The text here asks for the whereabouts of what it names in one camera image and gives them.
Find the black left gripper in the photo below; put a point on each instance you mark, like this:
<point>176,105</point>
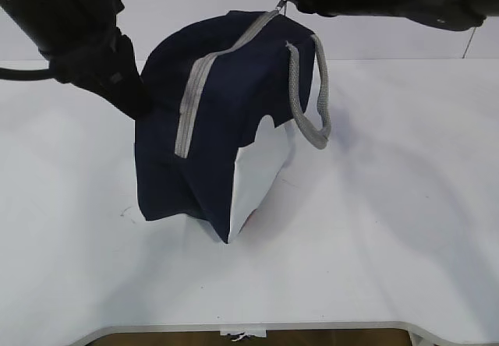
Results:
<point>105,60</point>

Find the navy blue insulated lunch bag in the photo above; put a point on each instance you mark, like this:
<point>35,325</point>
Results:
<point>228,94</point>

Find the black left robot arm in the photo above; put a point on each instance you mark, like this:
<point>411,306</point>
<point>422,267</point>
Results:
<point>74,18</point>

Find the white tape on table edge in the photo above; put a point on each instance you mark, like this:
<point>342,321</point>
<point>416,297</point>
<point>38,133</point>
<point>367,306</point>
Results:
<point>237,335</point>

